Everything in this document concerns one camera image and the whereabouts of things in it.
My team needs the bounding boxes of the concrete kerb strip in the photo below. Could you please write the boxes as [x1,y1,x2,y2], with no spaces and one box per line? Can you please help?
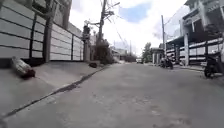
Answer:
[173,64,208,72]

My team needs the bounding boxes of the thin utility pole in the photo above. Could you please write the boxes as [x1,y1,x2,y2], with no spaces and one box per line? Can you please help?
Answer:
[160,14,167,61]

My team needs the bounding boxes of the grey concrete pavement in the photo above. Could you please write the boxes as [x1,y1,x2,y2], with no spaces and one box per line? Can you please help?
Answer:
[0,60,111,118]

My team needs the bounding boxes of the grey sack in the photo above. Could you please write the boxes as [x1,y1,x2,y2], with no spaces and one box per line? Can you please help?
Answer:
[9,55,37,80]

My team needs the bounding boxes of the building with carport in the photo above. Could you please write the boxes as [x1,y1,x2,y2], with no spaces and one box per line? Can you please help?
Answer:
[165,0,224,68]

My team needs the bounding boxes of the building with slatted wall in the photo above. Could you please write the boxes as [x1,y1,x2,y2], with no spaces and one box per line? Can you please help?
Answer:
[0,0,92,67]

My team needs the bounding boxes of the grey concrete road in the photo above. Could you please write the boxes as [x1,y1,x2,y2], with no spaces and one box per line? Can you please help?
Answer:
[0,62,224,128]

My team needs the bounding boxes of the distant tree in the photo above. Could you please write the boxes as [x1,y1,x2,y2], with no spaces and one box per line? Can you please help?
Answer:
[141,42,153,64]

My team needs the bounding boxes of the bush at pole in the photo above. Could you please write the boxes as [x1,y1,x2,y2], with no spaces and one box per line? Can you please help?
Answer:
[93,39,116,66]

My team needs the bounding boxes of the distant vehicle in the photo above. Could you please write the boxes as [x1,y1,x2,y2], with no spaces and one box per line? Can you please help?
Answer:
[135,57,144,64]

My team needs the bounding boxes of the small gatehouse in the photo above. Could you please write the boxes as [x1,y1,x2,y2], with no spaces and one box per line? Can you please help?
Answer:
[150,47,165,65]

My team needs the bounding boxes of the overhead wires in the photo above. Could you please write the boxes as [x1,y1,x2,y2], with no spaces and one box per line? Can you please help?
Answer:
[83,0,188,51]

